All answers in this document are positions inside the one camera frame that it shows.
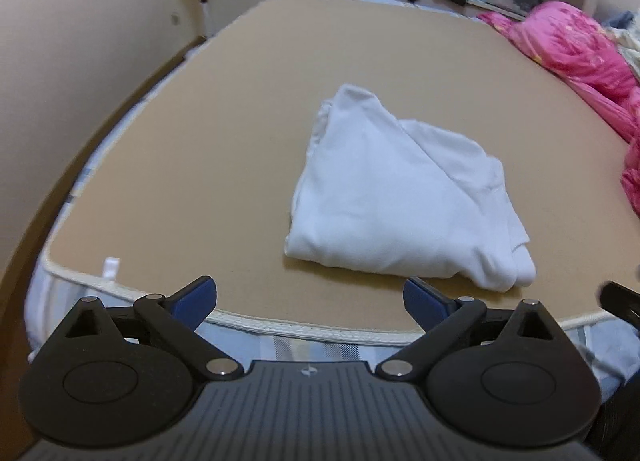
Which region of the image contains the white long-sleeve shirt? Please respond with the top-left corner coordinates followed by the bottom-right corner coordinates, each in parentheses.
top-left (284, 84), bottom-right (536, 293)

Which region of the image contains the tan bed mattress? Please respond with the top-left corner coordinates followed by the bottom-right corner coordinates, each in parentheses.
top-left (42, 0), bottom-right (639, 345)

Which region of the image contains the white floral duvet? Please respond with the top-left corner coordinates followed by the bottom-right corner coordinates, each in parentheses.
top-left (603, 11), bottom-right (640, 78)

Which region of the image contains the pink floral quilt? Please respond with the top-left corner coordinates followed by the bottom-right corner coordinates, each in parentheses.
top-left (478, 0), bottom-right (639, 210)

